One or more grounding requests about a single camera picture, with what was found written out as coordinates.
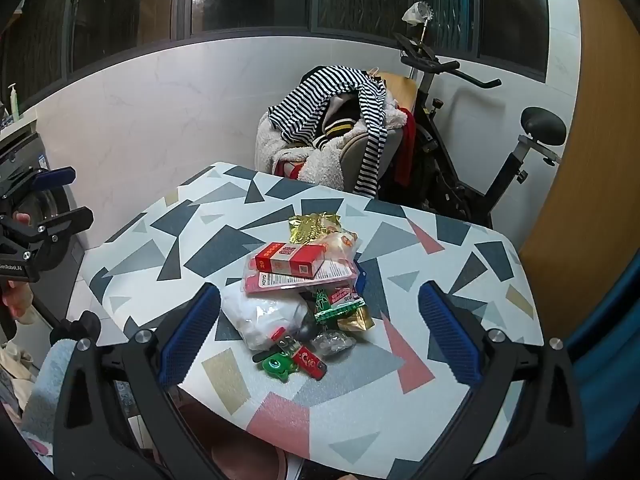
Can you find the green frog toy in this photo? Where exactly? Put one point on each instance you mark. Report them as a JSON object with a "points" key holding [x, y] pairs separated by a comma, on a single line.
{"points": [[275, 364]]}

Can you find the orange wooden board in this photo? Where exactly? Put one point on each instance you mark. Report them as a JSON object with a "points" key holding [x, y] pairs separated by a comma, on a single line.
{"points": [[397, 90]]}

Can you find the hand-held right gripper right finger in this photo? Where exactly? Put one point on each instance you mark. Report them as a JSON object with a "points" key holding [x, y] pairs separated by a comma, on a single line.
{"points": [[447, 335]]}

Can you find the black exercise bike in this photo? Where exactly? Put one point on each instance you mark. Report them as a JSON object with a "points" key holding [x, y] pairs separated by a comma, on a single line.
{"points": [[542, 125]]}

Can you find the crumpled clear wrapper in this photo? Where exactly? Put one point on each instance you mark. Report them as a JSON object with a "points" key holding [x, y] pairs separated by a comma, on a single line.
{"points": [[332, 344]]}

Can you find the white plastic bag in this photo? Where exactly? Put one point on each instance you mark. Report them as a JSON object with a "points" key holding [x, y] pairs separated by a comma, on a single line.
{"points": [[260, 317]]}

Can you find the blue cardboard box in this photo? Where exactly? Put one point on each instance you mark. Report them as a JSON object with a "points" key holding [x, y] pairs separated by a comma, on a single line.
{"points": [[362, 280]]}

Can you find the beige chair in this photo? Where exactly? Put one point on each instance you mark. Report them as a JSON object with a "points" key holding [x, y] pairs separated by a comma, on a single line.
{"points": [[360, 152]]}

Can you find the white pump bottle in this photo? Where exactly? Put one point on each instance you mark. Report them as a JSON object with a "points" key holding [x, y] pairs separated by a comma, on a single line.
{"points": [[14, 102]]}

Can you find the red cloth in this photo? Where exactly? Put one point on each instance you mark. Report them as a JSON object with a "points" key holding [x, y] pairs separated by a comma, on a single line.
{"points": [[406, 150]]}

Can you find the white cloth on bike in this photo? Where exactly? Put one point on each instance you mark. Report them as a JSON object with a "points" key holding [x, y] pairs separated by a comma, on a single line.
{"points": [[417, 12]]}

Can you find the wooden door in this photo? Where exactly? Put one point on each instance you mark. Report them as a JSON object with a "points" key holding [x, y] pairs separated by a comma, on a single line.
{"points": [[600, 135]]}

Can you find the red cardboard box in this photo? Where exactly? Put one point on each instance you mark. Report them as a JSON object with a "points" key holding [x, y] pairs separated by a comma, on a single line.
{"points": [[290, 260]]}

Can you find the white fleece garment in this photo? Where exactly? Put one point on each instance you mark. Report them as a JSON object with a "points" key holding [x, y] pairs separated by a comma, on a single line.
{"points": [[272, 145]]}

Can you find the dark jacket with yellow stripe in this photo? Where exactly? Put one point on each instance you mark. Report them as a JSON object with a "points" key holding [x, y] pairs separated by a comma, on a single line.
{"points": [[342, 120]]}

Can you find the clear candy packet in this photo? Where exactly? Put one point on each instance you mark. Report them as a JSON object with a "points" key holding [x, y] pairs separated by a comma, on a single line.
{"points": [[341, 242]]}

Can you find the gold foil packet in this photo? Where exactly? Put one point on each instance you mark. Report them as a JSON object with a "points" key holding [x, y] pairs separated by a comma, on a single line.
{"points": [[312, 227]]}

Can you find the black plush piece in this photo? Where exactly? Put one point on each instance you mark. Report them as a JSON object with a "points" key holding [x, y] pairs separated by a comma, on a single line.
{"points": [[75, 327]]}

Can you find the green red snack wrapper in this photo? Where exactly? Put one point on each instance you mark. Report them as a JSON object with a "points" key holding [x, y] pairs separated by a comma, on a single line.
{"points": [[335, 310]]}

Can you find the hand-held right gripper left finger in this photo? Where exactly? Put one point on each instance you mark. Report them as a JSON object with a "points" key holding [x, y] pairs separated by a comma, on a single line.
{"points": [[192, 330]]}

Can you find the black white striped shirt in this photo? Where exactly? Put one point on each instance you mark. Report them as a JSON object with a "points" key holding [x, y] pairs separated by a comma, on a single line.
{"points": [[320, 95]]}

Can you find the red clear candy tube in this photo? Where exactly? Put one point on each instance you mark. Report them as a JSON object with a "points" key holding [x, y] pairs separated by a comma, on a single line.
{"points": [[310, 362]]}

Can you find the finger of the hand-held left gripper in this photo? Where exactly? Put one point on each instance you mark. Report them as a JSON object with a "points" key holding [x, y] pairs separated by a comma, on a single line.
{"points": [[55, 177], [70, 222]]}

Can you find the person's left hand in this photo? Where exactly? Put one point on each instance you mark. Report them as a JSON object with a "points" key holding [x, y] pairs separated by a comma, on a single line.
{"points": [[17, 300]]}

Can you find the brown round trash bin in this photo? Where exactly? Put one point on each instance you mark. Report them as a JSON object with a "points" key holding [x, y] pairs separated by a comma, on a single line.
{"points": [[225, 455]]}

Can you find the pink edged plastic packet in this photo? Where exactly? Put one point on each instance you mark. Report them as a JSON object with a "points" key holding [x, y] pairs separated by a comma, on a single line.
{"points": [[332, 271]]}

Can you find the grey washing machine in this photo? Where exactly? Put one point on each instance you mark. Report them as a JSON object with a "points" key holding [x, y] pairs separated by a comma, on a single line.
{"points": [[55, 260]]}

